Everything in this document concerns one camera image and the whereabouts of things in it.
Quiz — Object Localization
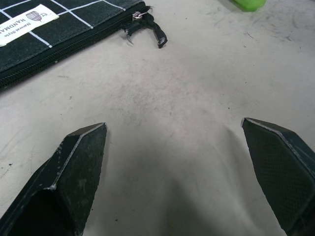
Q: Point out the black checked zipper pouch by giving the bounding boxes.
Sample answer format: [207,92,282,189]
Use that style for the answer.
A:
[0,0,152,93]

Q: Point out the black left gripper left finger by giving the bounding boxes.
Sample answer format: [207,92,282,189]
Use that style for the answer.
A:
[0,122,108,236]

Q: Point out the zipper slider with black strap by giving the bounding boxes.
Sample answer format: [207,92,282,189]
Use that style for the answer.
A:
[120,9,169,49]

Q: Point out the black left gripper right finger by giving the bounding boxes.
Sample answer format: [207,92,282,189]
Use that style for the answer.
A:
[241,117,315,236]

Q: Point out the green plastic object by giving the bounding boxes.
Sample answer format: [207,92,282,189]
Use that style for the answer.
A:
[227,0,268,12]

